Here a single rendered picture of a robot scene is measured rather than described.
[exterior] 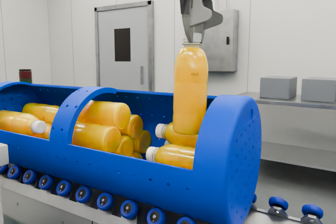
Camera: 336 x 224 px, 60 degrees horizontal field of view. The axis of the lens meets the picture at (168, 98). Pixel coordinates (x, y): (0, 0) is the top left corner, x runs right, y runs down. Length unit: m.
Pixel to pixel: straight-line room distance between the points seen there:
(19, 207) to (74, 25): 5.18
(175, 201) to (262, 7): 3.61
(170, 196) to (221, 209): 0.11
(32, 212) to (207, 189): 0.58
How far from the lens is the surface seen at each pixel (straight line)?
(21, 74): 1.73
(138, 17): 4.90
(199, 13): 0.58
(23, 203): 1.02
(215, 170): 0.54
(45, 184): 0.92
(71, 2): 6.12
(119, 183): 0.69
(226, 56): 3.93
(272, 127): 4.07
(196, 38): 0.60
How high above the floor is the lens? 1.31
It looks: 8 degrees down
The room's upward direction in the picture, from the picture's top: straight up
